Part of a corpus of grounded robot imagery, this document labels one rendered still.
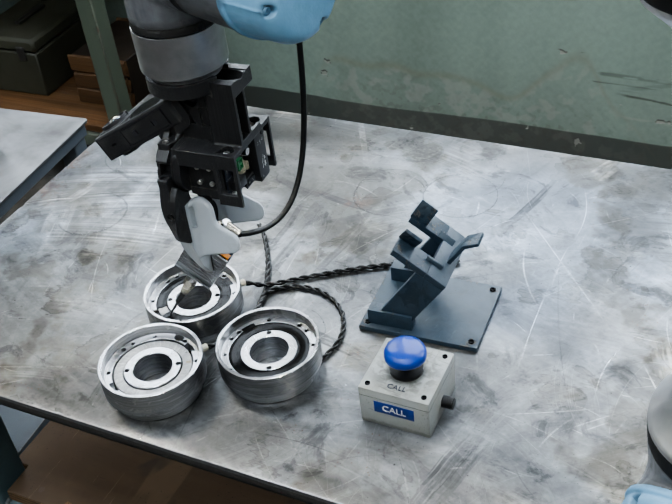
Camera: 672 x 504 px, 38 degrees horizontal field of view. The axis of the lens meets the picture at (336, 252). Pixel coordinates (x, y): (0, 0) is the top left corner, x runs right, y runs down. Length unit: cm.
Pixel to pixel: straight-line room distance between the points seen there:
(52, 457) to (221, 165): 62
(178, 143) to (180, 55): 9
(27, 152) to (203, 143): 89
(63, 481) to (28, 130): 70
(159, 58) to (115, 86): 174
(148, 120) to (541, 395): 45
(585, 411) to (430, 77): 183
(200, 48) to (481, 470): 44
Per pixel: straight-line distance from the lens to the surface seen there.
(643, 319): 106
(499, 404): 96
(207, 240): 91
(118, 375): 101
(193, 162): 85
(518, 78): 261
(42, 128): 178
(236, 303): 105
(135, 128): 89
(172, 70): 81
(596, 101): 259
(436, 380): 92
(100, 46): 250
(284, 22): 69
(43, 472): 134
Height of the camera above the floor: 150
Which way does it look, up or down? 38 degrees down
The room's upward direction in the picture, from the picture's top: 7 degrees counter-clockwise
